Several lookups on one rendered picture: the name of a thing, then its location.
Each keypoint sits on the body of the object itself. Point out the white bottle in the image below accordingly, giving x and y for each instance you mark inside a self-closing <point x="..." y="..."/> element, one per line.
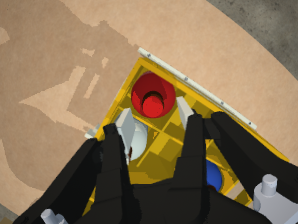
<point x="139" y="141"/>

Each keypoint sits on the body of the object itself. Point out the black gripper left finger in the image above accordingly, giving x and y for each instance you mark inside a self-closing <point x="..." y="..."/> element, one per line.
<point x="66" y="198"/>

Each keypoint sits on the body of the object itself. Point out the blue bottle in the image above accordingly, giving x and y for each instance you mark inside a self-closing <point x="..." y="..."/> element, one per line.
<point x="214" y="177"/>

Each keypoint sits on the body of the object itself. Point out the yellow divided crate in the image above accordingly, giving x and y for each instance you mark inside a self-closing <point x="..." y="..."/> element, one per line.
<point x="159" y="162"/>
<point x="90" y="202"/>

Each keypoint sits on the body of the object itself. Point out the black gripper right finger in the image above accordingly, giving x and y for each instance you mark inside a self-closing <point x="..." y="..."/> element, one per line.
<point x="271" y="180"/>

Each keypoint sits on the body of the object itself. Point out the dark red bottle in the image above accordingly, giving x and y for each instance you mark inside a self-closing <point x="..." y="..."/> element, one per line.
<point x="151" y="94"/>

